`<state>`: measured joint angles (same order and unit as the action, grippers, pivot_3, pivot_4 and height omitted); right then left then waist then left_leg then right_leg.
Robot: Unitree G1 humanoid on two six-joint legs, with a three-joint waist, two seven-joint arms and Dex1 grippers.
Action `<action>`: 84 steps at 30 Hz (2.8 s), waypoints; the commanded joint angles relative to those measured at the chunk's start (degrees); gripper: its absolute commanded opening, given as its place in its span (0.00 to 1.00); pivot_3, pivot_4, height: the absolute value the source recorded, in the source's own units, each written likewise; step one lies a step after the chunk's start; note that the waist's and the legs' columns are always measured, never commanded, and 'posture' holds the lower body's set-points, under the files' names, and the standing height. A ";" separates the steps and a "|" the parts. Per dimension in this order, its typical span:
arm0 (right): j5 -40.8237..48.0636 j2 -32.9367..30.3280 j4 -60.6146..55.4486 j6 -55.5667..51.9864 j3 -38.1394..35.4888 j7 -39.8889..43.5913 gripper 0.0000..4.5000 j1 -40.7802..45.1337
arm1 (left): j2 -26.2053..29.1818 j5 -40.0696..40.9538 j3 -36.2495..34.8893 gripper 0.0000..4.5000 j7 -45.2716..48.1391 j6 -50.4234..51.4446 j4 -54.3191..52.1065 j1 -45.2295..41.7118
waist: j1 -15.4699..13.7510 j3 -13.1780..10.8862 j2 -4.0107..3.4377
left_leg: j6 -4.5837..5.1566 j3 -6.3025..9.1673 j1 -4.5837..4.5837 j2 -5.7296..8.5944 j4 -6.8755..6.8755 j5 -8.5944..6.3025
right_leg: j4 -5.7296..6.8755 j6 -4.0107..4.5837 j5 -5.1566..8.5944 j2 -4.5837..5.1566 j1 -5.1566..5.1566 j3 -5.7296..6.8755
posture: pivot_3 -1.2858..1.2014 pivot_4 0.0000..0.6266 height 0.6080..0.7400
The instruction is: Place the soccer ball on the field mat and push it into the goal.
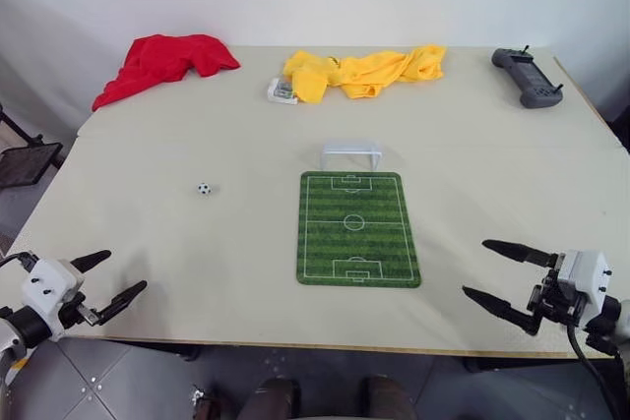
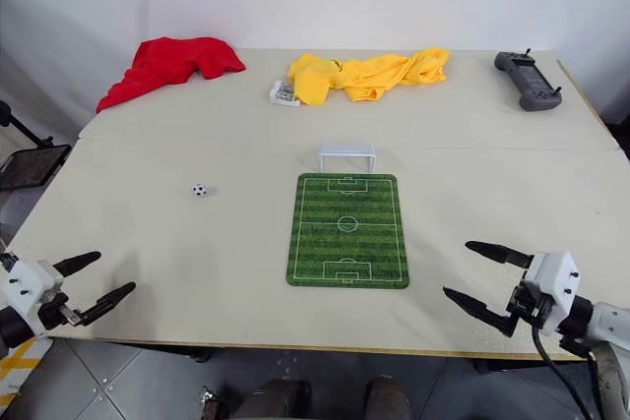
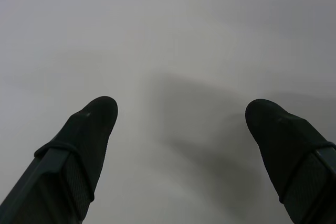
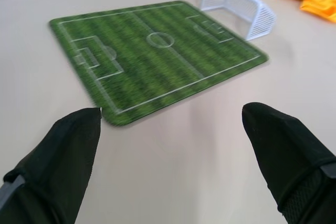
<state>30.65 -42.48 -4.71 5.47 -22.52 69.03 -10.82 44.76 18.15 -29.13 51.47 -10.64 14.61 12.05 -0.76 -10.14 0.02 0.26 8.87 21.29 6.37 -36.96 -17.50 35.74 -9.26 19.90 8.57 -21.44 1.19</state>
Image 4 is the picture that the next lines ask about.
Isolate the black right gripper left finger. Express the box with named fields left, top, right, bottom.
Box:
left=0, top=107, right=102, bottom=224

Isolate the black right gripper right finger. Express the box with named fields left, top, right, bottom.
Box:
left=241, top=102, right=336, bottom=224

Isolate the green soccer field mat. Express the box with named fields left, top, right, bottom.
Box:
left=49, top=0, right=270, bottom=127

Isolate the white miniature soccer goal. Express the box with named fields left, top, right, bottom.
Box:
left=198, top=0, right=277, bottom=41

